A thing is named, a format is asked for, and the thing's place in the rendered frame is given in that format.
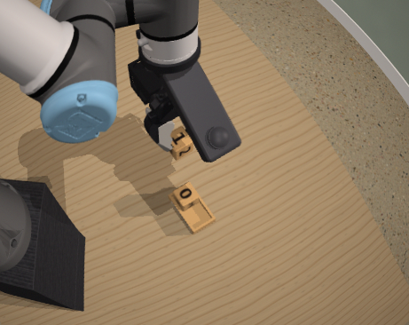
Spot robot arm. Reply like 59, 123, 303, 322
0, 0, 241, 272

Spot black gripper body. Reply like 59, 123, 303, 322
128, 36, 201, 123

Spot tan wooden cube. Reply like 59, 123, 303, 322
169, 126, 193, 161
173, 182, 199, 211

